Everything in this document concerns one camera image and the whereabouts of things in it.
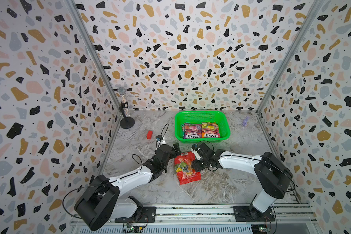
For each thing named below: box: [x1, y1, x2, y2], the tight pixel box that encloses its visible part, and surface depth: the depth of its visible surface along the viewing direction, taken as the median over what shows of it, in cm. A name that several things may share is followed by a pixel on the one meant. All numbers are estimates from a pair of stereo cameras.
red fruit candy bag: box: [174, 151, 202, 185], surface depth 87 cm
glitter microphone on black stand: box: [117, 86, 136, 130], surface depth 106 cm
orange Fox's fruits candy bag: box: [201, 122, 221, 139], surface depth 105 cm
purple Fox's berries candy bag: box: [183, 122, 202, 139], surface depth 105 cm
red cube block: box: [146, 130, 153, 140], surface depth 106 cm
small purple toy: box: [241, 116, 250, 127], surface depth 114 cm
